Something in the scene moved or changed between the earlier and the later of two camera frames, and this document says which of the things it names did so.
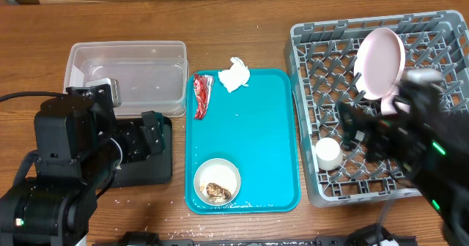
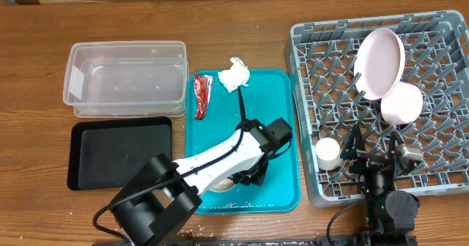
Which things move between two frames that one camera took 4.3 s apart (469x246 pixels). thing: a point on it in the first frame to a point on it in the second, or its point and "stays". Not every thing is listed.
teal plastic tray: (256, 129) stays
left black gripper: (152, 129) to (257, 178)
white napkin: (238, 75) stays
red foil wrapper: (202, 86) stays
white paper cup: (329, 155) stays
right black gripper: (352, 129) to (366, 162)
